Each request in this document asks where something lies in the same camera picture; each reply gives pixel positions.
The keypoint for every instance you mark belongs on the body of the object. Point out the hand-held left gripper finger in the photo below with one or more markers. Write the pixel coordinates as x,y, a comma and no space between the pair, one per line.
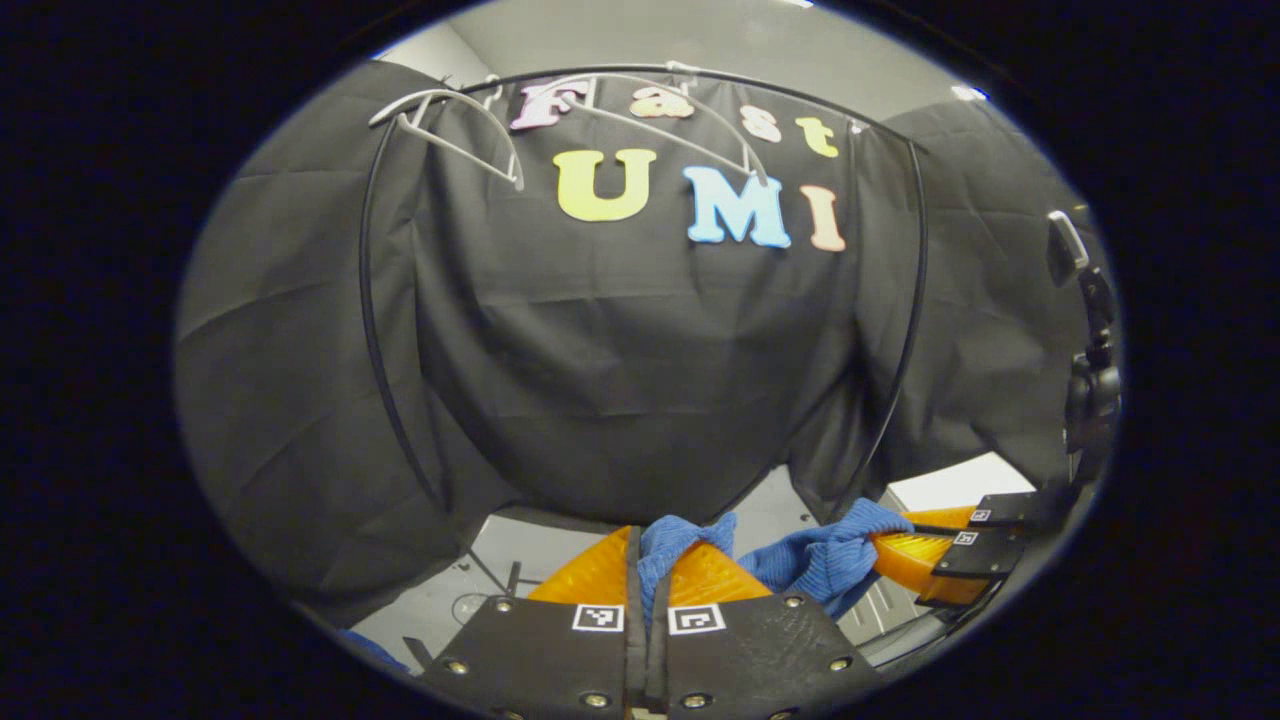
633,650
658,660

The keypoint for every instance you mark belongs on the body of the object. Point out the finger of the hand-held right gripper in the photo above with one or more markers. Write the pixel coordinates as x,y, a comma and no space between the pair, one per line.
1010,507
985,552

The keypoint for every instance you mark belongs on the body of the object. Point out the white plastic hanger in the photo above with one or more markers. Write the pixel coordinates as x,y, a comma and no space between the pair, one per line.
730,130
495,125

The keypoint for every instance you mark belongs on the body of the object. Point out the black metal clothes rack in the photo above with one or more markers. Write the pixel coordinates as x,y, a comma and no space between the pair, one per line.
368,300

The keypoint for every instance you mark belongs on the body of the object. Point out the black backdrop cloth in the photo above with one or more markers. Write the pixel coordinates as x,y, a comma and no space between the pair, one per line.
620,380

